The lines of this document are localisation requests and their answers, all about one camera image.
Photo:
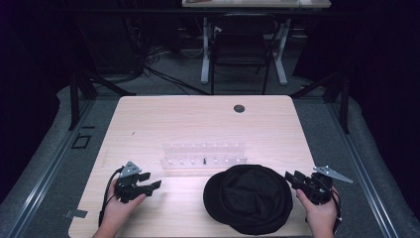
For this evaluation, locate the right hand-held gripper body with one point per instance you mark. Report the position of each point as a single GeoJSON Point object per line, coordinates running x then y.
{"type": "Point", "coordinates": [316, 190]}

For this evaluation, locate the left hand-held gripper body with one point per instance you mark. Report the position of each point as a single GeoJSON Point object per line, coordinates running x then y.
{"type": "Point", "coordinates": [128, 185]}

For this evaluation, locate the black hat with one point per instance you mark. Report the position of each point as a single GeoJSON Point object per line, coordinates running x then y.
{"type": "Point", "coordinates": [247, 201]}

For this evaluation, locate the person's right hand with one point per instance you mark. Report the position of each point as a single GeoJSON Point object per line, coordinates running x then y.
{"type": "Point", "coordinates": [320, 218]}

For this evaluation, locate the person's left hand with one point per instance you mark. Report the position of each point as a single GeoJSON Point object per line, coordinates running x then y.
{"type": "Point", "coordinates": [117, 213]}

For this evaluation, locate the clear acrylic peg rack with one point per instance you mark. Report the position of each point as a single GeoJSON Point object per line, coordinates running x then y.
{"type": "Point", "coordinates": [201, 165]}

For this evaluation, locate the grey tape patch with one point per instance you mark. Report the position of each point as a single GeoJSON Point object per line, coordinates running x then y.
{"type": "Point", "coordinates": [76, 213]}

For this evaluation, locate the black tape rectangle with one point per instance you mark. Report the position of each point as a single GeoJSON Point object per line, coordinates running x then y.
{"type": "Point", "coordinates": [73, 142]}

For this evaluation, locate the short black tape strip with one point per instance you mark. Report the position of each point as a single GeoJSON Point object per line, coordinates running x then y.
{"type": "Point", "coordinates": [88, 127]}

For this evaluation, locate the black metal stand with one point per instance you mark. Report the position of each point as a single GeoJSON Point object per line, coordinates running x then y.
{"type": "Point", "coordinates": [75, 99]}
{"type": "Point", "coordinates": [344, 105]}

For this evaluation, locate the grey round table grommet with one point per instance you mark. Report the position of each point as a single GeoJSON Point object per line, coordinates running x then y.
{"type": "Point", "coordinates": [239, 108]}

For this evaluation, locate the white-legged desk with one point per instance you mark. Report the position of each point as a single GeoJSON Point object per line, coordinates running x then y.
{"type": "Point", "coordinates": [205, 49]}

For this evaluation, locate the black chair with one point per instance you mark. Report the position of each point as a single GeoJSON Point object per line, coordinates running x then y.
{"type": "Point", "coordinates": [241, 46]}

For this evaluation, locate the aluminium floor rail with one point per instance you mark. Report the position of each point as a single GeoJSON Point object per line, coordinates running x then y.
{"type": "Point", "coordinates": [49, 168]}
{"type": "Point", "coordinates": [360, 165]}

